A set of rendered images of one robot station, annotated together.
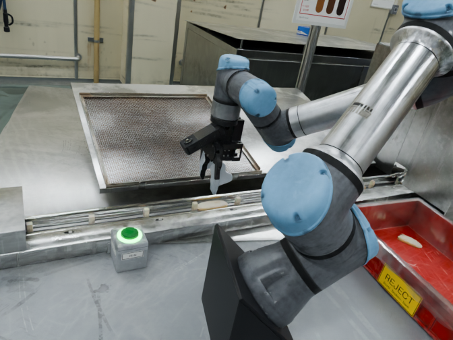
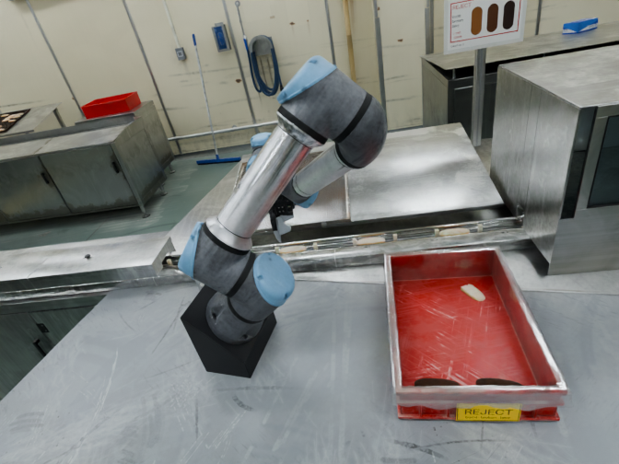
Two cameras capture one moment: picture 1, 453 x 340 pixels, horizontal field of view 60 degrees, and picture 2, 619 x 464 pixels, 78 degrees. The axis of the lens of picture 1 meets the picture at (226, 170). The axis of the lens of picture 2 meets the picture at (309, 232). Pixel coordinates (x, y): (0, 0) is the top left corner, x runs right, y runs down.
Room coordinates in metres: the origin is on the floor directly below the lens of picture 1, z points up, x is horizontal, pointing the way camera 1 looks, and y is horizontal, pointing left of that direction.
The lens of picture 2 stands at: (0.14, -0.79, 1.63)
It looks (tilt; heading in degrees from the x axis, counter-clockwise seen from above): 32 degrees down; 41
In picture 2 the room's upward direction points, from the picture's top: 12 degrees counter-clockwise
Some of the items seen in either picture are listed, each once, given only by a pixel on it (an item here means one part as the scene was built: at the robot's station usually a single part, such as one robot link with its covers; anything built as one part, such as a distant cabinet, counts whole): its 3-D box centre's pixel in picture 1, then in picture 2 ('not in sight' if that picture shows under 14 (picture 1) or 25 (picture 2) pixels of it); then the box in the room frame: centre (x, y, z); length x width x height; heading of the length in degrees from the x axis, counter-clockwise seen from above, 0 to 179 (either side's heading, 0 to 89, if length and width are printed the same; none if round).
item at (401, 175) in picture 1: (398, 172); (520, 214); (1.36, -0.64, 0.90); 0.06 x 0.01 x 0.06; 31
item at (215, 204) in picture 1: (212, 204); (292, 249); (0.97, 0.02, 0.86); 0.10 x 0.04 x 0.01; 122
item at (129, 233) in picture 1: (129, 234); not in sight; (0.71, 0.19, 0.90); 0.04 x 0.04 x 0.02
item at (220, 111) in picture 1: (225, 108); not in sight; (0.96, 0.03, 1.15); 0.08 x 0.08 x 0.05
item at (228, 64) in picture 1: (231, 79); (265, 153); (0.96, 0.03, 1.23); 0.09 x 0.08 x 0.11; 32
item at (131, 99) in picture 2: not in sight; (111, 105); (2.38, 3.59, 0.94); 0.51 x 0.36 x 0.13; 125
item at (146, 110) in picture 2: not in sight; (131, 147); (2.38, 3.59, 0.44); 0.70 x 0.55 x 0.87; 121
